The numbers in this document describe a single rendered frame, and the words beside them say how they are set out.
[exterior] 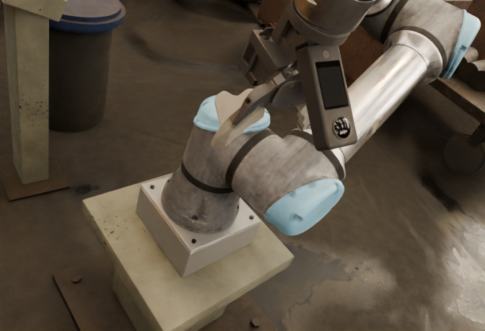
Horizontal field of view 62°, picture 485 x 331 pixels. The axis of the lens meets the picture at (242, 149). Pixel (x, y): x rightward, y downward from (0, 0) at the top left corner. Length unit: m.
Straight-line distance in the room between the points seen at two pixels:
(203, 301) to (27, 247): 0.57
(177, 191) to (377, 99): 0.37
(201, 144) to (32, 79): 0.56
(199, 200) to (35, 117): 0.59
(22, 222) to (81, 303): 0.30
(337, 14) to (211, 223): 0.44
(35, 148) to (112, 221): 0.46
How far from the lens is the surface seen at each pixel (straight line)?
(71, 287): 1.08
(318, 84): 0.44
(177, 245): 0.74
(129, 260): 0.78
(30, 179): 1.30
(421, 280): 1.51
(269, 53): 0.47
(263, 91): 0.46
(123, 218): 0.84
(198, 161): 0.66
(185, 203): 0.71
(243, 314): 1.10
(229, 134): 0.49
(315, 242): 1.37
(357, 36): 2.26
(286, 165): 0.59
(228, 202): 0.72
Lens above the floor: 0.93
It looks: 36 degrees down
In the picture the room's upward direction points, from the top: 20 degrees clockwise
